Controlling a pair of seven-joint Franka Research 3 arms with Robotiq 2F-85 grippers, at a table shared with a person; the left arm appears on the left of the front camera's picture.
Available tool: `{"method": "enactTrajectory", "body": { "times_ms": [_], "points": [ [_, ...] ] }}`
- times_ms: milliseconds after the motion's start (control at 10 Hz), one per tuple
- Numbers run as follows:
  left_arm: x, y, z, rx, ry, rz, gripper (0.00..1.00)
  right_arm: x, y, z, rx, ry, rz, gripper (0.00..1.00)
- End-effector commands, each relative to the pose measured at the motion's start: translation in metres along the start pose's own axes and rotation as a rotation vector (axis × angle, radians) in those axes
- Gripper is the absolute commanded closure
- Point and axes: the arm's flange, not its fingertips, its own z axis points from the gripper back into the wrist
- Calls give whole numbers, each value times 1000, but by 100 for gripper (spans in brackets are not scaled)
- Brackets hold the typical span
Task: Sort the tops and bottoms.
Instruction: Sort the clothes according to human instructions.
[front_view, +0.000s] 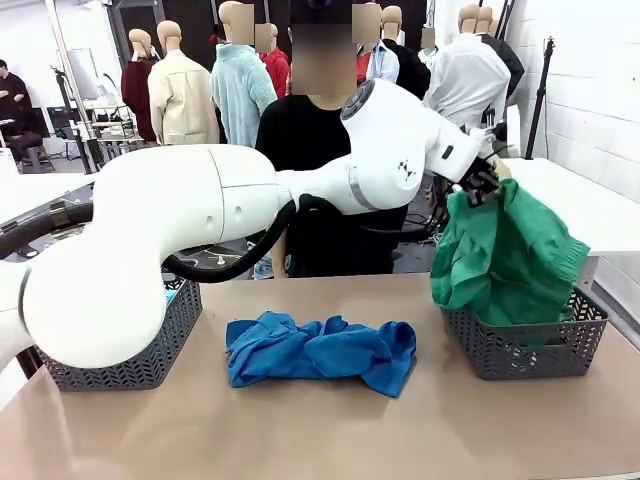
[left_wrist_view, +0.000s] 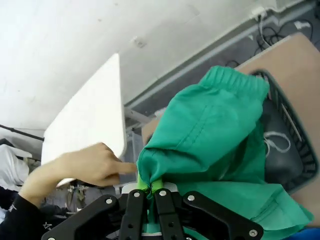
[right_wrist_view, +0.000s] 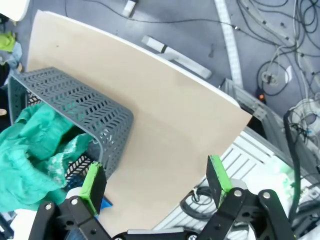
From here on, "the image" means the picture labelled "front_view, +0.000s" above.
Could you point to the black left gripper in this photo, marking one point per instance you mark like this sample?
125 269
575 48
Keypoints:
480 182

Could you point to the green garment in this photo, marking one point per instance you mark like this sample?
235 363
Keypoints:
500 260

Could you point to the dark blue garment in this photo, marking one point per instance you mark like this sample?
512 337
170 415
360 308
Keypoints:
320 350

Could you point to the light blue garment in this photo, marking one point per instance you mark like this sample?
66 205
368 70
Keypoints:
172 295

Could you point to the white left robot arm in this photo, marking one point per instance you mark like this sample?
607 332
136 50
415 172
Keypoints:
150 225

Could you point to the black tripod stand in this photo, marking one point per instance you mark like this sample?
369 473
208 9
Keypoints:
540 100

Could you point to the mannequin in white shirt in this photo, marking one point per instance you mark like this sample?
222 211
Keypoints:
465 75

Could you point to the mannequin in black jacket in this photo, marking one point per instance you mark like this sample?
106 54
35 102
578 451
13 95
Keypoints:
512 65

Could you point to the mannequin in black coat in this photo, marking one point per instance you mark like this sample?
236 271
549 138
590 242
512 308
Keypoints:
412 75

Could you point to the person in red and blue shirts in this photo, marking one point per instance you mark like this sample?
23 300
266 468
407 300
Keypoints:
385 62

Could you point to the grey plastic lattice basket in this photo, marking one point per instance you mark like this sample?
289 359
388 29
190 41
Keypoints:
525 357
150 370

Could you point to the person in black t-shirt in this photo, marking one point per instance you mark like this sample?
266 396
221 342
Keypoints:
300 135

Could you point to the person in red hoodie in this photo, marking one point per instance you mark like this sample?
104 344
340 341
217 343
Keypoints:
277 70

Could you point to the light blue jeans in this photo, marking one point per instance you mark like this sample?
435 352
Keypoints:
264 270

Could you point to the black baseball cap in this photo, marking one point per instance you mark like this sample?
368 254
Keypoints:
320 12

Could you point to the mannequin in light blue fleece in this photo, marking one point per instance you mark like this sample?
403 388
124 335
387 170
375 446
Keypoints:
240 90

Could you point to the mannequin in cream jacket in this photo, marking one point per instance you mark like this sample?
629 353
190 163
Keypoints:
182 100

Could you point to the mannequin in maroon top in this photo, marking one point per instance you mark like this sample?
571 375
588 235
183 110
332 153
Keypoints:
136 90

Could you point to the chrome light stand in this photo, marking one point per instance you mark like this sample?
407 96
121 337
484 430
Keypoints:
89 127

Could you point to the person in black clothes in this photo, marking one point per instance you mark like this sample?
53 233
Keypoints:
12 95

